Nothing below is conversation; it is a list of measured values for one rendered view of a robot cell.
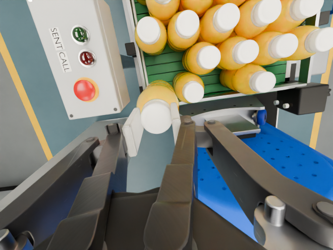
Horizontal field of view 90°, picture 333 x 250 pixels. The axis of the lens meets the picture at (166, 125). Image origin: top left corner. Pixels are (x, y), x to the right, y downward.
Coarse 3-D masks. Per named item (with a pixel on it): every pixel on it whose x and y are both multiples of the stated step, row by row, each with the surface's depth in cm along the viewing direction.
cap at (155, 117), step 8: (152, 104) 19; (160, 104) 20; (144, 112) 20; (152, 112) 20; (160, 112) 20; (168, 112) 20; (144, 120) 20; (152, 120) 20; (160, 120) 20; (168, 120) 20; (152, 128) 20; (160, 128) 20
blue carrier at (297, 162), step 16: (256, 144) 40; (272, 144) 39; (288, 144) 38; (208, 160) 38; (272, 160) 34; (288, 160) 33; (304, 160) 32; (320, 160) 32; (208, 176) 32; (288, 176) 29; (304, 176) 28; (320, 176) 28; (208, 192) 28; (224, 192) 28; (320, 192) 25; (224, 208) 26; (240, 208) 25; (240, 224) 25; (256, 240) 25
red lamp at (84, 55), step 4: (84, 52) 27; (88, 52) 27; (80, 56) 27; (84, 56) 27; (88, 56) 27; (92, 56) 27; (80, 60) 27; (84, 60) 27; (88, 60) 27; (92, 60) 27; (84, 64) 28; (88, 64) 27
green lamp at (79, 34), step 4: (76, 28) 25; (80, 28) 26; (72, 32) 26; (76, 32) 26; (80, 32) 26; (84, 32) 26; (76, 36) 26; (80, 36) 26; (84, 36) 26; (76, 40) 26; (80, 40) 26; (84, 40) 26
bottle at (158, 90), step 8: (160, 80) 33; (152, 88) 24; (160, 88) 24; (168, 88) 25; (144, 96) 23; (152, 96) 22; (160, 96) 22; (168, 96) 23; (176, 96) 26; (136, 104) 25; (144, 104) 22; (168, 104) 22
